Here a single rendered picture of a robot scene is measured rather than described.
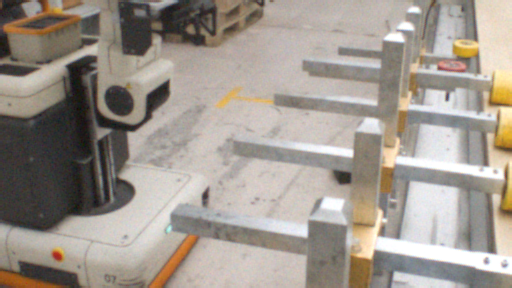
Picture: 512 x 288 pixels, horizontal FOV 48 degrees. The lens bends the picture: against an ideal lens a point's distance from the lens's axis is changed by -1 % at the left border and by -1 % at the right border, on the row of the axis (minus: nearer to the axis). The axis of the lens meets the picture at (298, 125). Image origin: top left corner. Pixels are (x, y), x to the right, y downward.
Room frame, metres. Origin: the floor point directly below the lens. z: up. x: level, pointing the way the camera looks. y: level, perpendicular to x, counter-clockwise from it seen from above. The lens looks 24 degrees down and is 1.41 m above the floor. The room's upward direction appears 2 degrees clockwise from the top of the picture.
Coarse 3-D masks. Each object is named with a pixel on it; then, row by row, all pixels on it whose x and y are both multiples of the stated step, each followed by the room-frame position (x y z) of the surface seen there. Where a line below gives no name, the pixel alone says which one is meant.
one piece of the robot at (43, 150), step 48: (0, 0) 1.83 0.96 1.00; (48, 0) 2.04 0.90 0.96; (96, 48) 1.97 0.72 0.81; (0, 96) 1.60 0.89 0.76; (48, 96) 1.68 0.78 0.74; (0, 144) 1.61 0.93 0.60; (48, 144) 1.64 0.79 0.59; (96, 144) 1.79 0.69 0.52; (0, 192) 1.62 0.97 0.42; (48, 192) 1.61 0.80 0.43; (96, 192) 1.78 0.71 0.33
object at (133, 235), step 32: (128, 192) 1.89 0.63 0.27; (160, 192) 1.88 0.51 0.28; (192, 192) 1.91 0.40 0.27; (0, 224) 1.64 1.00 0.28; (64, 224) 1.65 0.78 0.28; (96, 224) 1.66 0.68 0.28; (128, 224) 1.66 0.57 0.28; (160, 224) 1.68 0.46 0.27; (0, 256) 1.59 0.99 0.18; (32, 256) 1.56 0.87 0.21; (64, 256) 1.52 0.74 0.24; (96, 256) 1.51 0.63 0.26; (128, 256) 1.50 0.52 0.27; (160, 256) 1.62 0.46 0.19
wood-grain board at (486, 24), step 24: (480, 0) 2.55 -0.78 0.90; (504, 0) 2.57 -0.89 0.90; (480, 24) 2.10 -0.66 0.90; (504, 24) 2.12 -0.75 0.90; (480, 48) 1.78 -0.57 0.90; (504, 48) 1.79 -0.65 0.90; (480, 72) 1.58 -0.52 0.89; (504, 168) 0.97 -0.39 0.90; (504, 216) 0.80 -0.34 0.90; (504, 240) 0.73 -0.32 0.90
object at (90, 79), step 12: (96, 72) 1.78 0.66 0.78; (84, 84) 1.77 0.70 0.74; (96, 84) 1.77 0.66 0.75; (168, 84) 1.84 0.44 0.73; (96, 96) 1.76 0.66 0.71; (156, 96) 1.76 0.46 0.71; (168, 96) 1.82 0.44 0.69; (96, 108) 1.76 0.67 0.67; (156, 108) 1.76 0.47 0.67; (96, 120) 1.75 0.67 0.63; (108, 120) 1.79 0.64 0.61; (144, 120) 1.79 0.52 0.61; (96, 132) 1.74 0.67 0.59; (108, 132) 1.81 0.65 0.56
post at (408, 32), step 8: (400, 24) 1.16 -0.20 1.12; (408, 24) 1.15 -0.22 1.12; (408, 32) 1.14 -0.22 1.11; (408, 40) 1.14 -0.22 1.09; (408, 48) 1.14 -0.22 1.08; (408, 56) 1.14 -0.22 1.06; (408, 64) 1.14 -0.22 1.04; (408, 72) 1.14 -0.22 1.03; (408, 80) 1.15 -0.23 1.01; (400, 136) 1.14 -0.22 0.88; (400, 144) 1.14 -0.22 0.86; (392, 192) 1.14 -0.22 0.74
